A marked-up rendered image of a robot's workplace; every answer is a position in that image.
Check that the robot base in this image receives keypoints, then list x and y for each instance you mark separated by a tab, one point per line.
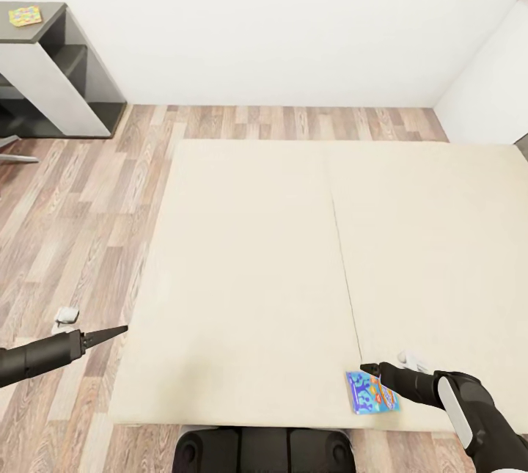
260	449

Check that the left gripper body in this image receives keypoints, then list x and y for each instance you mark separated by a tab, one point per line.
52	352

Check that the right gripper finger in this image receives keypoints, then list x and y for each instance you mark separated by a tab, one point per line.
373	369

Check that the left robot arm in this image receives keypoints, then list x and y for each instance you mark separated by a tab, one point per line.
65	345

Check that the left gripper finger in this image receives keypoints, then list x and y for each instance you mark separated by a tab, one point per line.
94	338

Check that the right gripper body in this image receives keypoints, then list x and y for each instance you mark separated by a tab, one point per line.
401	381

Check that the board game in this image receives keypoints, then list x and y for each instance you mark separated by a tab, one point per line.
368	395

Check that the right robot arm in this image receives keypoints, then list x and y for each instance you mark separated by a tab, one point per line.
486	437

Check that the jigsaw puzzle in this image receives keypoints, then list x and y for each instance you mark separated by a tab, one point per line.
25	16

